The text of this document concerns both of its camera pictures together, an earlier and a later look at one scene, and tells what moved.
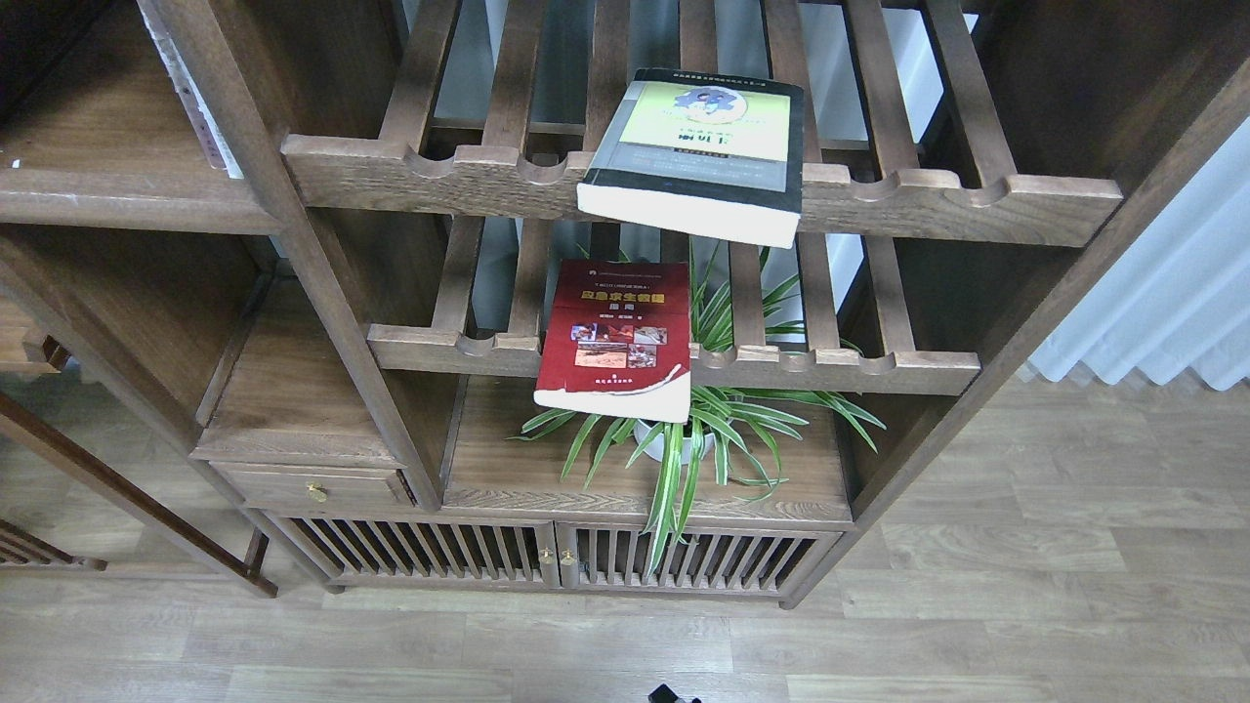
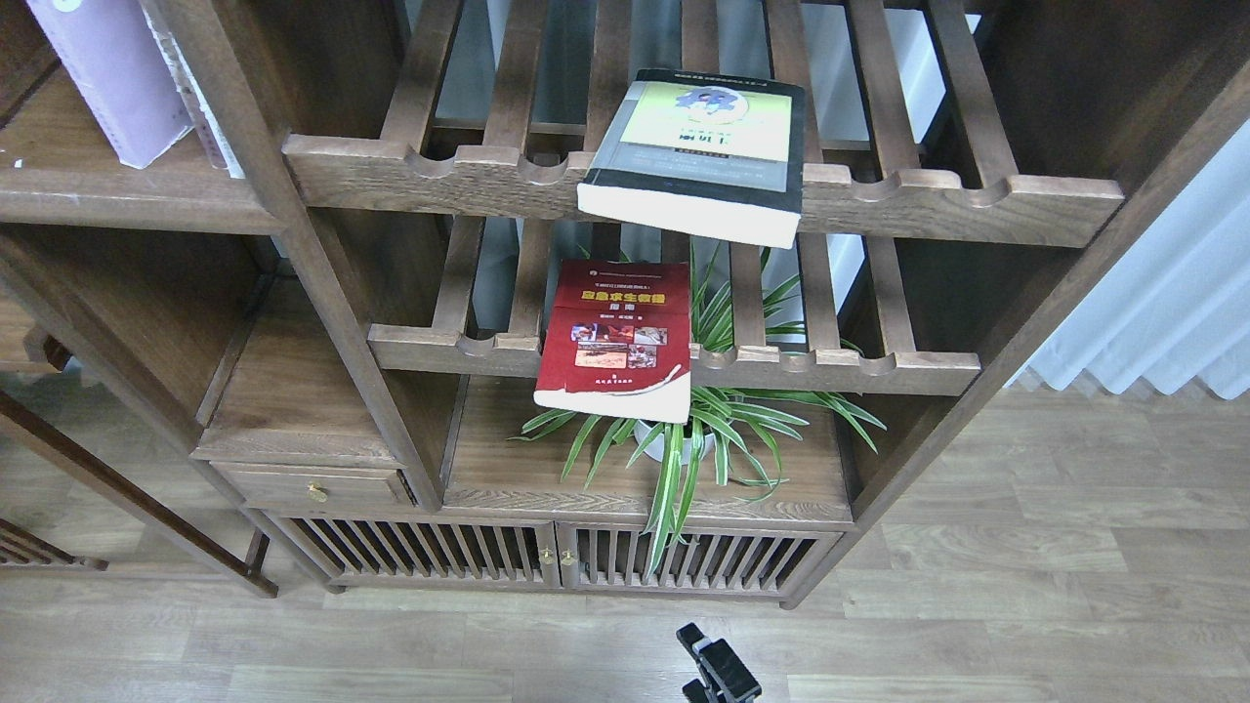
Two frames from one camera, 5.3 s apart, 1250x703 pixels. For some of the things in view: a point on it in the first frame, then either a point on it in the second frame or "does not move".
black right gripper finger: x=662 y=694 → x=724 y=670
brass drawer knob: x=318 y=492 does not move
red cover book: x=615 y=338 does not move
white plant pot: x=656 y=448 does not move
